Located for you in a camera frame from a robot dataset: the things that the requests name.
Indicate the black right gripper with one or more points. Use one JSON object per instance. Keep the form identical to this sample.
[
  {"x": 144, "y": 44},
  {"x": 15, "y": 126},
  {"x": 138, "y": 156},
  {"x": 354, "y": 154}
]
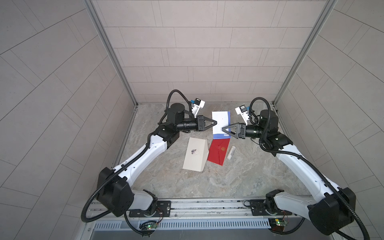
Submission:
[{"x": 240, "y": 130}]

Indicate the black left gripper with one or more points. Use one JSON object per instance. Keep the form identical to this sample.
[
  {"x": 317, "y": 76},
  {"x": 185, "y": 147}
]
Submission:
[{"x": 199, "y": 122}]

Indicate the blue bordered white card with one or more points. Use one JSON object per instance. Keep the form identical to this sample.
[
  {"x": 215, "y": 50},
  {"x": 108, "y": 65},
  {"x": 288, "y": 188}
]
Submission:
[{"x": 223, "y": 120}]

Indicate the white glue stick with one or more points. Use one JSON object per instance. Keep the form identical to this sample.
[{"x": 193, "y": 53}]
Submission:
[{"x": 231, "y": 153}]

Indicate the red paper envelope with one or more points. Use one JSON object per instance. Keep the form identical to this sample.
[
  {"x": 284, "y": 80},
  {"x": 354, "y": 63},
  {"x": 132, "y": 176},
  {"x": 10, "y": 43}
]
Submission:
[{"x": 218, "y": 151}]

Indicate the cream paper envelope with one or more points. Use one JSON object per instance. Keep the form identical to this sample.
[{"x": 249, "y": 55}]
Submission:
[{"x": 196, "y": 155}]

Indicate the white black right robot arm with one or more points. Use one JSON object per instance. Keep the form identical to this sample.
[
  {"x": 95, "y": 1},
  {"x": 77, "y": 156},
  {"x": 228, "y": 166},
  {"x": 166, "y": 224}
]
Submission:
[{"x": 329, "y": 207}]

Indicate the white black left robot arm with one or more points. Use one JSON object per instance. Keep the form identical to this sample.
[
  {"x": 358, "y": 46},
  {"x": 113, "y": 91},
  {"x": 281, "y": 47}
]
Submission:
[{"x": 114, "y": 185}]

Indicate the right green circuit board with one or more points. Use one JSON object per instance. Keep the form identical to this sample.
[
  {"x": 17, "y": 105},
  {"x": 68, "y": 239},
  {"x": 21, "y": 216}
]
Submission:
[{"x": 278, "y": 225}]

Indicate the green circuit board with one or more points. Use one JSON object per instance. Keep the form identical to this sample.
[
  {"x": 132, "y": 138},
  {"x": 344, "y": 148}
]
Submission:
[
  {"x": 278, "y": 225},
  {"x": 149, "y": 226}
]

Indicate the left green circuit board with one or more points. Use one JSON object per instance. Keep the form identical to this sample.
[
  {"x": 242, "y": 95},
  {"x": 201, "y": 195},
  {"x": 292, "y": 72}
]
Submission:
[{"x": 149, "y": 226}]

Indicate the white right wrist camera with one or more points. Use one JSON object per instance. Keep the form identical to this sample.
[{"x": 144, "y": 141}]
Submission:
[{"x": 243, "y": 111}]

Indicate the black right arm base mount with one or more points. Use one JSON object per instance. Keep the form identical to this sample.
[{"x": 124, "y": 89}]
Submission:
[{"x": 261, "y": 208}]

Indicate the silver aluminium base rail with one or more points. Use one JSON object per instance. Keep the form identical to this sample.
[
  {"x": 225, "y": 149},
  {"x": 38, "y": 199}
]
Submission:
[{"x": 199, "y": 218}]

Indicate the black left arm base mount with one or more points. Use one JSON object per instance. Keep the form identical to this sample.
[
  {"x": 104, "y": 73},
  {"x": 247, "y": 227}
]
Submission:
[{"x": 161, "y": 209}]

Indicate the silver right corner post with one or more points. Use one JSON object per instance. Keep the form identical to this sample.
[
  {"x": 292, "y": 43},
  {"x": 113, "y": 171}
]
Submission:
[{"x": 324, "y": 15}]

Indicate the silver aluminium corner post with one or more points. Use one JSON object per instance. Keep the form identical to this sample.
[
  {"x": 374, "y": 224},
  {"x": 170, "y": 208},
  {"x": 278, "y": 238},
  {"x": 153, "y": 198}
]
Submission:
[{"x": 90, "y": 7}]

